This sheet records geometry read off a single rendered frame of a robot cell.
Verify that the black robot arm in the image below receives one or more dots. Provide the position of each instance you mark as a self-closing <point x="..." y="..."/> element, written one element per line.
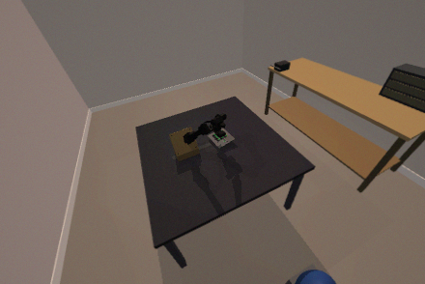
<point x="204" y="129"/>

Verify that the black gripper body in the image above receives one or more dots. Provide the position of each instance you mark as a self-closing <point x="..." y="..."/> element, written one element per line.
<point x="218" y="130"/>

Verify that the grey switch panel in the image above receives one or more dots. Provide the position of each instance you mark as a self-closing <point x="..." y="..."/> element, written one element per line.
<point x="220" y="142"/>

